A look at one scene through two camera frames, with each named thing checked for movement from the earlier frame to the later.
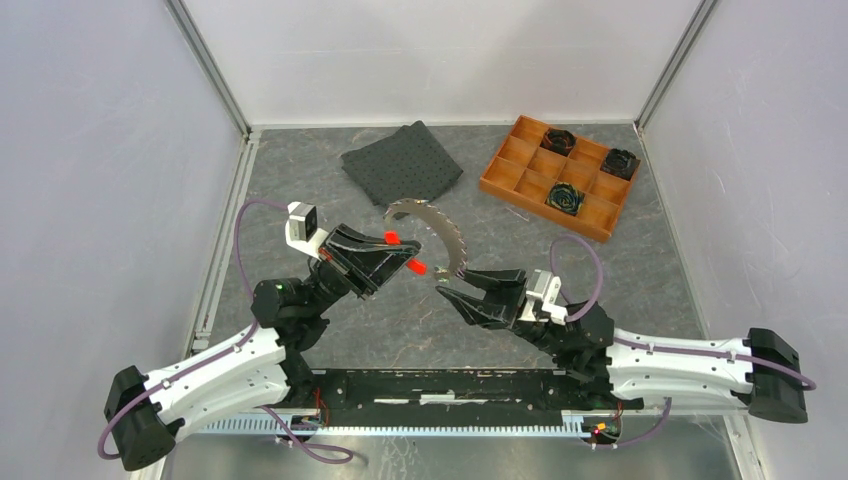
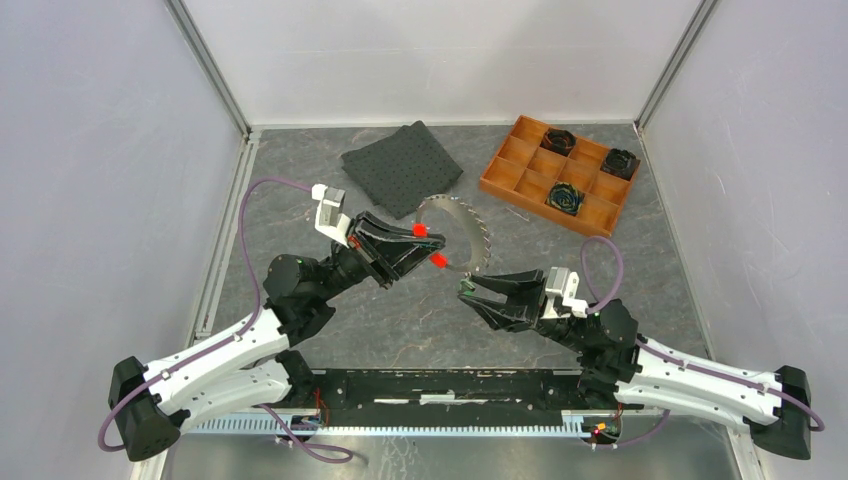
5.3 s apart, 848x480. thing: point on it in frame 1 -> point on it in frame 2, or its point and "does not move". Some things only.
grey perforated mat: x=406 y=166 does not move
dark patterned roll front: x=565 y=197 does not move
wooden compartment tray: x=521 y=170 does not move
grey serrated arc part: x=451 y=232 -> x=473 y=224
